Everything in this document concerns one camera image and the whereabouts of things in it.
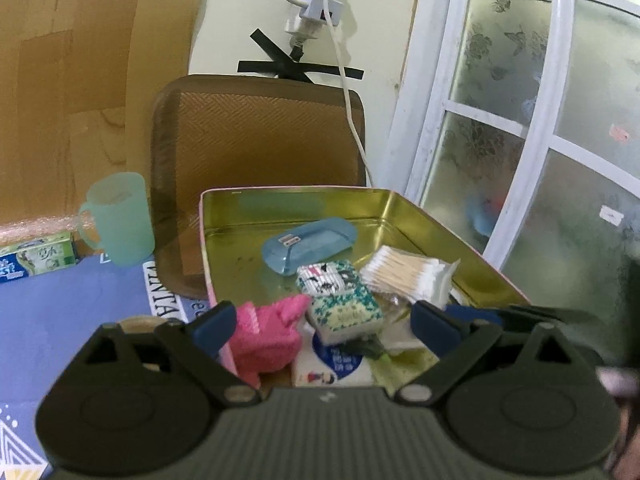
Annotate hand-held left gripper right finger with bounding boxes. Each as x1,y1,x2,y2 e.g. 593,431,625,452
399,300,577,407

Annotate floral pocket tissue pack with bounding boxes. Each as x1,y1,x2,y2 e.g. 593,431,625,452
306,285,385,347

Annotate person's right hand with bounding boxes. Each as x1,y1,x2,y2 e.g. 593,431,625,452
597,366,640,413

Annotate blue patterned bedsheet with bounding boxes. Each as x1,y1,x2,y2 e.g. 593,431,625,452
0,255,217,480

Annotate green plastic mug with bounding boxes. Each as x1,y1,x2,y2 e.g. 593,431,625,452
77,172,156,267

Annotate gold metal tin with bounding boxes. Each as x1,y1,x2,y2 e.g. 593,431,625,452
199,187,533,392

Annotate white packet blue label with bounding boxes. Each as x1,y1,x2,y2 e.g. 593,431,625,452
292,331,382,389

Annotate blue soap case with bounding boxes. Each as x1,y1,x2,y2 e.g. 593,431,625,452
262,217,358,277

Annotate white frosted glass door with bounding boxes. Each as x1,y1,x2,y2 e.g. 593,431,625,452
380,0,640,311

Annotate blue green toothpaste box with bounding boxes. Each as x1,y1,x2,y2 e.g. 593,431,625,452
0,232,81,285

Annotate wood pattern board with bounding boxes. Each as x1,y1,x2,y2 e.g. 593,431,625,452
0,0,211,247

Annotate black tape cross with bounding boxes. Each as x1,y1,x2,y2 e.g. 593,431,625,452
237,30,364,82

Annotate pink plush toy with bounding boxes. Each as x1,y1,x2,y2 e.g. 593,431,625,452
229,294,314,387

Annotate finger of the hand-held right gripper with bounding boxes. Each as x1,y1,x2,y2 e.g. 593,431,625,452
445,304,608,333

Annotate white power cable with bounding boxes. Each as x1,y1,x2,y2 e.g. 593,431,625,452
322,0,375,188

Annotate cartoon print tissue pack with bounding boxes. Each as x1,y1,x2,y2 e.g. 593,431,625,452
296,260,362,302

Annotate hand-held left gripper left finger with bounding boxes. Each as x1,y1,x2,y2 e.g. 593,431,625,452
80,300,262,407

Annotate beige tape roll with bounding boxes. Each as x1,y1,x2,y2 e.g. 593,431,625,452
117,315,172,337

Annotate cotton swabs pack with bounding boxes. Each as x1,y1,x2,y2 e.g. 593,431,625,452
360,245,461,312

